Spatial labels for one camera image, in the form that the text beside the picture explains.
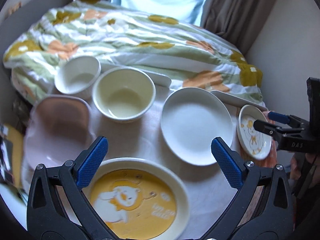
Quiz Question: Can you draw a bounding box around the white duck outline plate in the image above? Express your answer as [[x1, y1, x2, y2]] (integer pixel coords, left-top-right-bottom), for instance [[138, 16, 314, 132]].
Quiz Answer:
[[236, 105, 272, 160]]

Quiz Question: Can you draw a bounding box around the yellow duck plate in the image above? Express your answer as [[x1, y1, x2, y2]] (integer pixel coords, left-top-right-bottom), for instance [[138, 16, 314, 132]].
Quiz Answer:
[[83, 158, 190, 239]]

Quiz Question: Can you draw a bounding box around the pink square bowl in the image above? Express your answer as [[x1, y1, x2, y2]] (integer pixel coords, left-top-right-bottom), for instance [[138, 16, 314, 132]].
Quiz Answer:
[[24, 94, 97, 172]]

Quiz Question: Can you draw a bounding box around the plain white plate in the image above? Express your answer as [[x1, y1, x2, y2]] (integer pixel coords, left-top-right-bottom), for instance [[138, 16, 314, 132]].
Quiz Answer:
[[160, 87, 234, 166]]

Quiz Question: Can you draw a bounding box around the cream yellow bowl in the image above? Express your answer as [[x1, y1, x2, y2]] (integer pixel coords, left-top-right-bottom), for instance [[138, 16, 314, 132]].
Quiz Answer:
[[92, 67, 156, 123]]

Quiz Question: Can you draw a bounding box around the white bowl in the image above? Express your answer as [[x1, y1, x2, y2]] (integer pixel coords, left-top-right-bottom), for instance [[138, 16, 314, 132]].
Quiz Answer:
[[54, 56, 101, 100]]

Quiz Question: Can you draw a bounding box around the white tray table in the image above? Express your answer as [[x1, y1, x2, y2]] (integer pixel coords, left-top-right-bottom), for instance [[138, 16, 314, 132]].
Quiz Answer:
[[21, 63, 270, 240]]

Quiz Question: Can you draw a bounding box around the right brown curtain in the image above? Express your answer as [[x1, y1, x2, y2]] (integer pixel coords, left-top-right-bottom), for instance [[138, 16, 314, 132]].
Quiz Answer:
[[200, 0, 277, 54]]

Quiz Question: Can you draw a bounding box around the floral green striped duvet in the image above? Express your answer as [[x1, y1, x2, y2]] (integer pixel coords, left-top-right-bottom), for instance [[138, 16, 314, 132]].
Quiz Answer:
[[2, 0, 264, 105]]

